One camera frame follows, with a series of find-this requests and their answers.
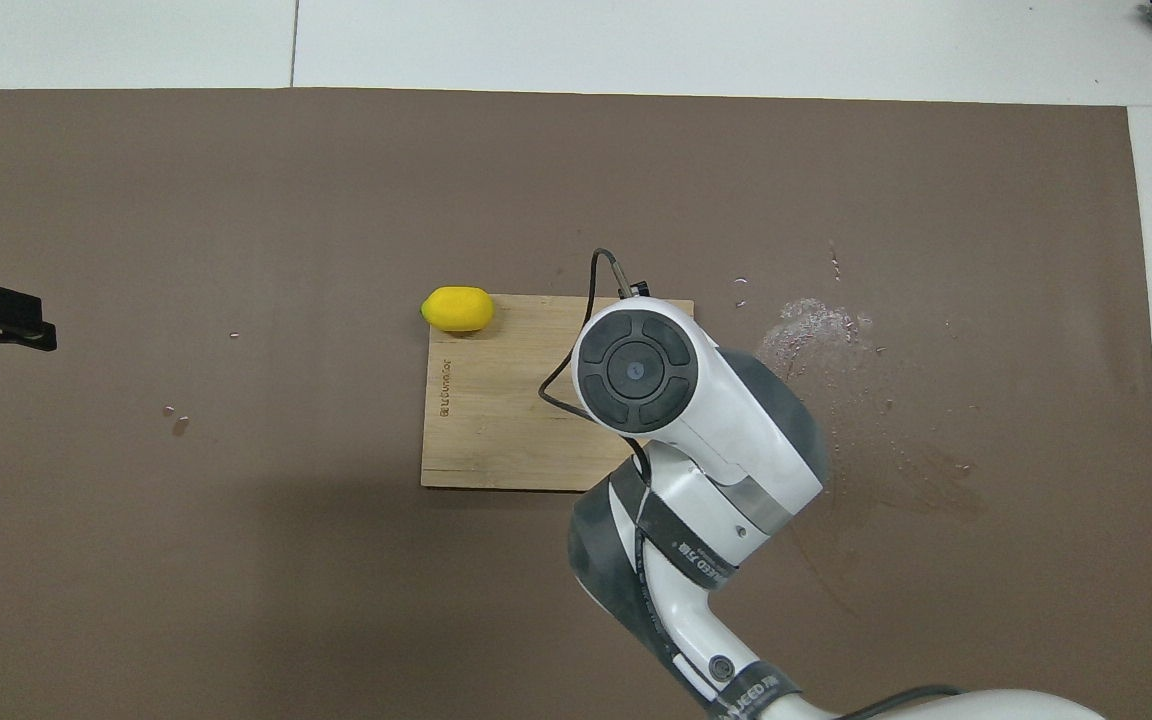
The brown table mat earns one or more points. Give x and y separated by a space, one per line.
236 600

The yellow lemon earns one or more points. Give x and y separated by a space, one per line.
458 309

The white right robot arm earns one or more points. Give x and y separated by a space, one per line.
716 420

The wooden cutting board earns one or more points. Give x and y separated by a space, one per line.
496 430

